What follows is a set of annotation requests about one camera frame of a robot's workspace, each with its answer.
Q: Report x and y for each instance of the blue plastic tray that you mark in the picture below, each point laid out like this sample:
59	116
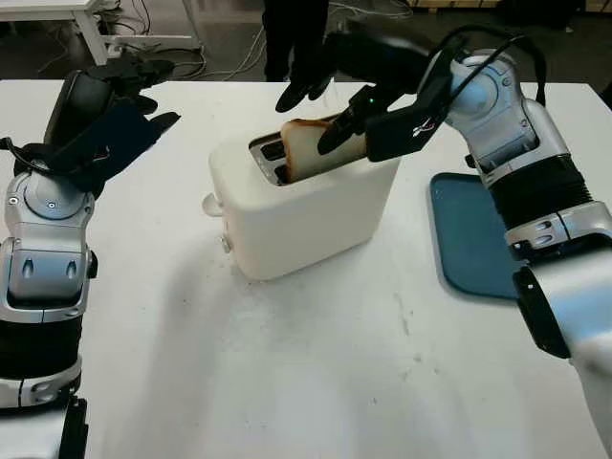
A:
464	239

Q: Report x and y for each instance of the seated person dark trousers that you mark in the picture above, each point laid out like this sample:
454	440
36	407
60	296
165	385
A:
550	14

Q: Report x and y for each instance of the cream white toaster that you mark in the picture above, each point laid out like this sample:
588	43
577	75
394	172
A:
306	229

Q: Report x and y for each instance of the white desk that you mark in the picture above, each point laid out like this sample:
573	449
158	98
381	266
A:
91	28

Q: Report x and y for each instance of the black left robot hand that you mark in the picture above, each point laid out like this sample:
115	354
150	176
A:
81	95

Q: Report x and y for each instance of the standing person black trousers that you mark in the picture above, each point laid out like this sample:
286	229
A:
291	33

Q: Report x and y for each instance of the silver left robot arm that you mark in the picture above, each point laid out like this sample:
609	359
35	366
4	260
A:
43	248

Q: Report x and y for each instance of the stacked wooden crates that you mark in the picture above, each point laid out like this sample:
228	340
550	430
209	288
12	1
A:
454	4

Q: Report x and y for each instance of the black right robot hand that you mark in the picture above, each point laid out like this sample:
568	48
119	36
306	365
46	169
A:
382	62

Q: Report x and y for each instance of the white bread toast slice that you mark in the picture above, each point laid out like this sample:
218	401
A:
303	148

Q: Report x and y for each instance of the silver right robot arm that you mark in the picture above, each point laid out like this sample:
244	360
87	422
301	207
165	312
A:
550	201

